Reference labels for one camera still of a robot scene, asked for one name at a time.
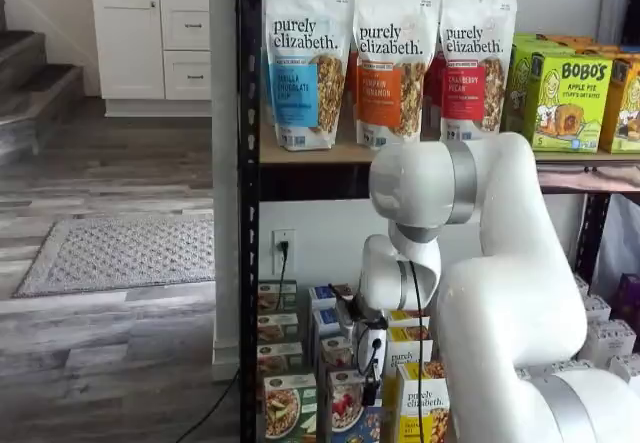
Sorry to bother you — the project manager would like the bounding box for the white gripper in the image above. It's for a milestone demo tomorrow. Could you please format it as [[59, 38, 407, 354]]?
[[352, 322, 390, 407]]

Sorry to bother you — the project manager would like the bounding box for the yellow purely elizabeth box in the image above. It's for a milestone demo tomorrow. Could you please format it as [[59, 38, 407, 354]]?
[[386, 309, 432, 330], [381, 361, 451, 443], [386, 344, 434, 380], [386, 326, 432, 350]]

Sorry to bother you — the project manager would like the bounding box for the green Apple Cinnamon oatmeal box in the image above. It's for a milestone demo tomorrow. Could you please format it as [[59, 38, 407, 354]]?
[[256, 278, 298, 315], [256, 312, 301, 347], [256, 341, 305, 380], [262, 372, 320, 443]]

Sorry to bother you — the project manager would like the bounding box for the green Bobo's apple pie box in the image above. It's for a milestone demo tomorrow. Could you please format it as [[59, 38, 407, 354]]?
[[519, 51, 613, 154], [502, 32, 576, 134]]

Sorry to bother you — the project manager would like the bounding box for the yellow Bobo's box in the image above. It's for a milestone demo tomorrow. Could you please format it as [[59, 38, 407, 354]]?
[[548, 34, 640, 67], [598, 56, 640, 155]]

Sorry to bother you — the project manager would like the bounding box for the black metal shelving rack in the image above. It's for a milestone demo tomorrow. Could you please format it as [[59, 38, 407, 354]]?
[[234, 0, 640, 443]]

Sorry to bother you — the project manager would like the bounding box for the white square pillar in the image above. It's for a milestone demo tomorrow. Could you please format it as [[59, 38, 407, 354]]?
[[208, 0, 242, 370]]

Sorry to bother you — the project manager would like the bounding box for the purple package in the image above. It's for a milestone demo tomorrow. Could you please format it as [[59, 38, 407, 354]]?
[[611, 272, 640, 325]]

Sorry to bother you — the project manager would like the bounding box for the grey patterned door mat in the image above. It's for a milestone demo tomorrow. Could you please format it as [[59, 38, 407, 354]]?
[[11, 216, 217, 300]]

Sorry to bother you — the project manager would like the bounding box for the red label granola bag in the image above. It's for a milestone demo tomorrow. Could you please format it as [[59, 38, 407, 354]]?
[[438, 0, 518, 143], [423, 51, 447, 134]]

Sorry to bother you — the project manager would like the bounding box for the orange label granola bag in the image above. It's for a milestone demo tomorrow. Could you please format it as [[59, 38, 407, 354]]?
[[351, 0, 444, 151], [344, 51, 361, 114]]

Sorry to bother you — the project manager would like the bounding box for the blue label granola bag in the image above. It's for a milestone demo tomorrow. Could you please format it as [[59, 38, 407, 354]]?
[[263, 0, 357, 154]]

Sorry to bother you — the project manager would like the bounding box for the white drawer cabinet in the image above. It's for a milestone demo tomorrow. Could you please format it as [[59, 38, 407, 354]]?
[[90, 0, 212, 119]]

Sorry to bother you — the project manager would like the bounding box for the dark carpeted staircase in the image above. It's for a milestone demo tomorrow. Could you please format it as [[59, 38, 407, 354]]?
[[0, 0, 85, 165]]

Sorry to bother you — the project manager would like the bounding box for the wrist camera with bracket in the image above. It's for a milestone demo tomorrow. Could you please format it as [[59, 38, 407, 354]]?
[[326, 282, 362, 340]]

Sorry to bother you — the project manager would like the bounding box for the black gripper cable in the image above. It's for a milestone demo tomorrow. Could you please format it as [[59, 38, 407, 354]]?
[[355, 258, 428, 399]]

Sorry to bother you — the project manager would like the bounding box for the white wall outlet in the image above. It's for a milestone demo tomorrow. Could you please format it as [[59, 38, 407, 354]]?
[[271, 228, 297, 277]]

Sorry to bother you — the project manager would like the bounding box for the black power cable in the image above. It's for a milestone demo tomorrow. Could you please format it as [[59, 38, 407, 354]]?
[[174, 240, 292, 443]]

